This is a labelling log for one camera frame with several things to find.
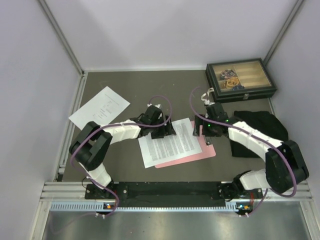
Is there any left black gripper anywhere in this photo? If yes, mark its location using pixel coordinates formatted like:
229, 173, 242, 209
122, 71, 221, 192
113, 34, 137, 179
149, 114, 175, 139

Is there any dense text paper sheet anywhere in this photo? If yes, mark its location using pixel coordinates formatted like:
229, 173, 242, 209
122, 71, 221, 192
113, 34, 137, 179
138, 118, 202, 168

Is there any pink clipboard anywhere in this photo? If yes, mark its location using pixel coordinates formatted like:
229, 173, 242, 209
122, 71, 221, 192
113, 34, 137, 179
154, 120, 217, 169

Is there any form paper sheet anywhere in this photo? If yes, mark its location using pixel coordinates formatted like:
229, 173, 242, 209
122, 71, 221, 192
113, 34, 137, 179
69, 86, 130, 130

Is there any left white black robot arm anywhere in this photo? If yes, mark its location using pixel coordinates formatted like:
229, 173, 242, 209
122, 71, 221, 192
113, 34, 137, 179
69, 104, 176, 199

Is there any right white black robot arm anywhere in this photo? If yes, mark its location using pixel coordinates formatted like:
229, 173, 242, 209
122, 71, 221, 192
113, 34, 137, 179
193, 102, 309, 198

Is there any white ribbon loop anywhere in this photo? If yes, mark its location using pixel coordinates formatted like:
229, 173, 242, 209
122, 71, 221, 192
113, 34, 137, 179
200, 87, 215, 106

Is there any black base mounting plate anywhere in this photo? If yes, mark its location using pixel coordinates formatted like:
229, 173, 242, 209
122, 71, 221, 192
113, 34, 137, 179
84, 180, 264, 207

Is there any dark green display box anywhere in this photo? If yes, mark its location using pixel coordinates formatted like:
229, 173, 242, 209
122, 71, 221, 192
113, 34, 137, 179
205, 58, 277, 103

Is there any black folded cloth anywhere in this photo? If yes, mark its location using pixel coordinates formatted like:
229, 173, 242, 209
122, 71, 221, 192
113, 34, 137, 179
230, 110, 289, 158

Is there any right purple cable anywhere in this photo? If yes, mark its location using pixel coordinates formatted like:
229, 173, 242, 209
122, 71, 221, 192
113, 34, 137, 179
189, 86, 299, 217

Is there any purple cable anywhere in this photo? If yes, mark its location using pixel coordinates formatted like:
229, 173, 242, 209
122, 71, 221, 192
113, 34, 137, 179
49, 95, 173, 235
189, 86, 299, 217

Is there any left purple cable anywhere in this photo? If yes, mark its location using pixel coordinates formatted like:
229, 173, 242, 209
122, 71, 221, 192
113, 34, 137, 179
49, 95, 173, 235

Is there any grey slotted cable duct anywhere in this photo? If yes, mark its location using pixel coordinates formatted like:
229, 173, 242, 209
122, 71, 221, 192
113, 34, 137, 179
50, 201, 251, 213

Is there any right aluminium frame post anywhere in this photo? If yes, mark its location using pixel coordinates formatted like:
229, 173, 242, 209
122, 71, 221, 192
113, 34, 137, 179
263, 0, 306, 66

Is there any aluminium frame post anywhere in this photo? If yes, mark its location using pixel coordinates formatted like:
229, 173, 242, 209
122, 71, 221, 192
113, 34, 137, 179
263, 0, 306, 66
36, 0, 84, 76

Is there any aluminium front rail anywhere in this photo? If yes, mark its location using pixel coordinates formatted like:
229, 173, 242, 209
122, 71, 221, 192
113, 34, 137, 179
40, 181, 313, 202

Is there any left aluminium frame post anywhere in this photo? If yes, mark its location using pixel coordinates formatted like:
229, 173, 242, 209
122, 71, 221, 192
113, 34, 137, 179
36, 0, 84, 76

